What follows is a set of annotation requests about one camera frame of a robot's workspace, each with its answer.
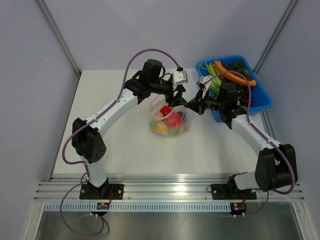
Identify dark purple grapes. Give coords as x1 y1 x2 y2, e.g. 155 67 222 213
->
235 84 249 107

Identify blue plastic bin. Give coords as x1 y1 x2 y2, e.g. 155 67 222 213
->
195 55 272 116

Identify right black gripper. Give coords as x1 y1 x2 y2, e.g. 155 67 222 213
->
185 88 225 116

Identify aluminium mounting rail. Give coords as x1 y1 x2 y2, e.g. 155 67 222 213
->
33 174 305 202

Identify red apple front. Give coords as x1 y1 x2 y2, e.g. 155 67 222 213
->
159 105 172 117

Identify green lettuce leaf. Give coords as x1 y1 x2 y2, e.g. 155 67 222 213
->
198 62 222 96

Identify white slotted cable duct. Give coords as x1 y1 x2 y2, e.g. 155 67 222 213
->
44 202 231 213

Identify right aluminium frame post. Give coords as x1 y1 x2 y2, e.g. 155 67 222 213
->
253 0 299 74

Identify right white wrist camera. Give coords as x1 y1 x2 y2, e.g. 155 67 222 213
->
197 75 212 99

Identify red apple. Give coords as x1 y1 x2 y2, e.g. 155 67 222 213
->
165 112 183 129
159 105 172 117

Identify clear dotted zip bag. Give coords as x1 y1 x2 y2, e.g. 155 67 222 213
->
148 95 190 137

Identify left small circuit board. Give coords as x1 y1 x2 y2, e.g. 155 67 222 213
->
96 202 110 210

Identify orange papaya slice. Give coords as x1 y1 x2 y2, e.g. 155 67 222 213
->
213 60 257 87

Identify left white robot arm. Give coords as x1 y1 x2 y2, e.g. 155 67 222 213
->
71 59 188 200

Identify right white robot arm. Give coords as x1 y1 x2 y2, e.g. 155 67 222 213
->
185 82 298 198

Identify small circuit board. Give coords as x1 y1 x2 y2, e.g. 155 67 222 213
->
230 202 247 214
96 202 110 210

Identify right small circuit board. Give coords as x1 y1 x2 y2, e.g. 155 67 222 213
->
230 202 247 214

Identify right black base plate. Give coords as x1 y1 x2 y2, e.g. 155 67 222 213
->
209 183 257 200

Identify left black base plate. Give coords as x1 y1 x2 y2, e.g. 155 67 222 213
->
79 183 124 200

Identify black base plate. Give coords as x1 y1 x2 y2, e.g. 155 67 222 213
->
79 183 124 200
209 183 257 200

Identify aluminium frame post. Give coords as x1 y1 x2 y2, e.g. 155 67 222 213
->
34 0 82 80
253 0 299 74

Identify yellow lemon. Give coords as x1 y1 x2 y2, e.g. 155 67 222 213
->
155 122 168 134

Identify green leafy herbs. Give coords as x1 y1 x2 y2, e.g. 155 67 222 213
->
229 58 250 75

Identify left aluminium frame post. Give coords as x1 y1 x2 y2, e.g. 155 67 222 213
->
34 0 82 80

